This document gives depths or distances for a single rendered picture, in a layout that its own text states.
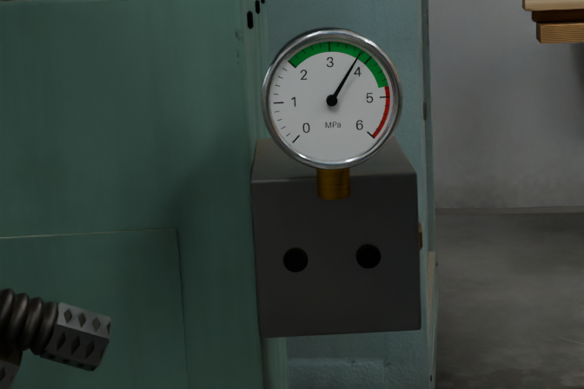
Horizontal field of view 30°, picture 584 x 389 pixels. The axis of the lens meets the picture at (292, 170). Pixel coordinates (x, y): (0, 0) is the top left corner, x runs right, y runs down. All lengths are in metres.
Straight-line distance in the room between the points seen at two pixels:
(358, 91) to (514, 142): 2.52
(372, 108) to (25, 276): 0.21
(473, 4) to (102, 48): 2.43
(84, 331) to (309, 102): 0.14
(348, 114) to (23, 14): 0.17
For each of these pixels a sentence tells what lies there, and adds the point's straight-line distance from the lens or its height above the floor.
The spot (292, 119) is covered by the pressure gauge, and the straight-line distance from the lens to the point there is 0.49.
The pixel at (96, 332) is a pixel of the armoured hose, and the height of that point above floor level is 0.57.
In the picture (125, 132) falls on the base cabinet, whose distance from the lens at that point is 0.55.
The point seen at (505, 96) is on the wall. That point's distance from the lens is 2.97.
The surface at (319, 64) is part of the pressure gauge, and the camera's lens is 0.48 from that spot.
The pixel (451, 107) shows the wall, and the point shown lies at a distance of 2.97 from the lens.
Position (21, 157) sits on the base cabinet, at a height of 0.63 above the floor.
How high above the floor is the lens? 0.72
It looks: 11 degrees down
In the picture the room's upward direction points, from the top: 3 degrees counter-clockwise
